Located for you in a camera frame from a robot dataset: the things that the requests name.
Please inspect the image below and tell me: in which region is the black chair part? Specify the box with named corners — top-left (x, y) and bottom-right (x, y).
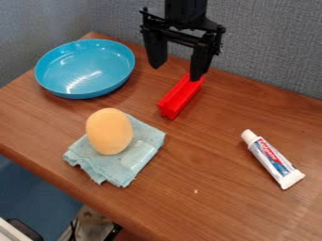
top-left (8, 218), bottom-right (44, 241)

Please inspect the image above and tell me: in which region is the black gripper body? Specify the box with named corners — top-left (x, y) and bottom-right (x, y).
top-left (139, 0), bottom-right (227, 56)

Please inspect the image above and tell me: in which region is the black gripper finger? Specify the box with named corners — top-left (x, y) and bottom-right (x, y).
top-left (141, 29), bottom-right (167, 69)
top-left (189, 43), bottom-right (213, 82)

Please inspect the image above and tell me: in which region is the white toothpaste tube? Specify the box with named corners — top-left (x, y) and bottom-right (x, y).
top-left (240, 129), bottom-right (306, 190)

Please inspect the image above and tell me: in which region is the grey base under table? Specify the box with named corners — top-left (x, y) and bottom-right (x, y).
top-left (57, 205), bottom-right (121, 241)

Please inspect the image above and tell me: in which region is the blue plate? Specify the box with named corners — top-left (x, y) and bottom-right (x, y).
top-left (33, 39), bottom-right (136, 99)

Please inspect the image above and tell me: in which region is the orange egg-shaped object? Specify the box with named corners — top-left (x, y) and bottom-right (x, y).
top-left (85, 108), bottom-right (133, 155)

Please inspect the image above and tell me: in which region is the light blue cloth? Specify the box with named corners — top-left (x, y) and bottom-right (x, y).
top-left (63, 115), bottom-right (165, 187)

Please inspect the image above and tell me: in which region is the red plastic block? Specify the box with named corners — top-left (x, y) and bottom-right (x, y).
top-left (157, 73), bottom-right (204, 120)

